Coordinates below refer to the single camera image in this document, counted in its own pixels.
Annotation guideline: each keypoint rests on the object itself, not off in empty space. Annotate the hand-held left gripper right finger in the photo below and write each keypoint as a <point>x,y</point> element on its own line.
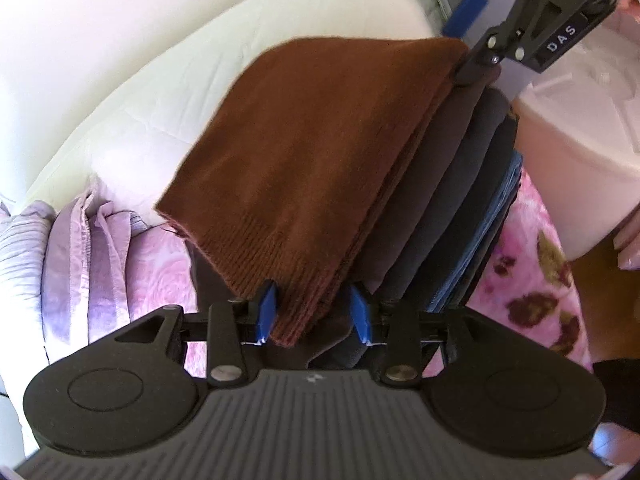
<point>361,317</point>

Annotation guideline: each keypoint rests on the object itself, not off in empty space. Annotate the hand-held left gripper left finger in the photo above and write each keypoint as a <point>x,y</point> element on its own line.
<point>265,315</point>

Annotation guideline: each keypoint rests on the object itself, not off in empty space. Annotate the brown knitted sweater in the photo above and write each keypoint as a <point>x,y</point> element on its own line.
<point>310,160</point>

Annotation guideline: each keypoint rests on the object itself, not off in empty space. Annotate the stack of dark folded clothes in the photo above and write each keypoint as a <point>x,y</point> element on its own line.
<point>435,150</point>

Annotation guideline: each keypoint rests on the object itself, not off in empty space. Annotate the dark grey folded garment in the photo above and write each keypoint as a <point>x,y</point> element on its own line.
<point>470,170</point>

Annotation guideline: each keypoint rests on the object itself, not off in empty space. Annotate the white plastic container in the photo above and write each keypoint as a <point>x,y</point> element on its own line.
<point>575,160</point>

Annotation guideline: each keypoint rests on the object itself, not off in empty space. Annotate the blue folded garment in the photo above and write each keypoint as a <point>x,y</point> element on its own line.
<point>492,220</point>

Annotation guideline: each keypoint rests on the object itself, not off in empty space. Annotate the pink floral blanket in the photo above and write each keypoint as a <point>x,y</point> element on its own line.
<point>525,280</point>

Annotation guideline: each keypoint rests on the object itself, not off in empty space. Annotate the lilac satin pillow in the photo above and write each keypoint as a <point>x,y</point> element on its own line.
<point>100,270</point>

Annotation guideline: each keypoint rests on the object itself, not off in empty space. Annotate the cream pillow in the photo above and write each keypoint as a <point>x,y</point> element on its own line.
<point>150,110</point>

